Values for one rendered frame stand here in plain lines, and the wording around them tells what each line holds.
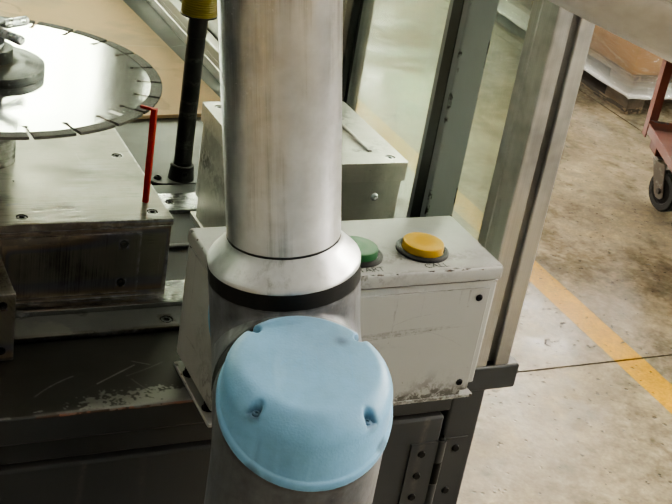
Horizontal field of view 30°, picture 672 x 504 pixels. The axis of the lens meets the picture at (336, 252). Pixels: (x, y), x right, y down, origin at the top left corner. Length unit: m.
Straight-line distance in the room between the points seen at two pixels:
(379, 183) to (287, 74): 0.55
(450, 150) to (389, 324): 0.23
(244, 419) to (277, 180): 0.17
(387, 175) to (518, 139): 0.20
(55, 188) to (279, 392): 0.57
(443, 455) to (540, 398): 1.37
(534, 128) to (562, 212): 2.48
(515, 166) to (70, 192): 0.45
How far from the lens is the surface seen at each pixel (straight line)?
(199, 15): 1.52
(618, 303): 3.24
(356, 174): 1.35
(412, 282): 1.15
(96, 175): 1.36
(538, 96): 1.20
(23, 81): 1.31
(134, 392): 1.19
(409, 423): 1.34
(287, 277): 0.90
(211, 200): 1.44
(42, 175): 1.35
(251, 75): 0.85
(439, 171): 1.31
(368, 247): 1.15
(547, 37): 1.18
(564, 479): 2.53
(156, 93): 1.32
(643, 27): 0.75
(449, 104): 1.28
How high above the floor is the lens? 1.41
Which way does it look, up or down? 26 degrees down
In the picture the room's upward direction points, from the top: 10 degrees clockwise
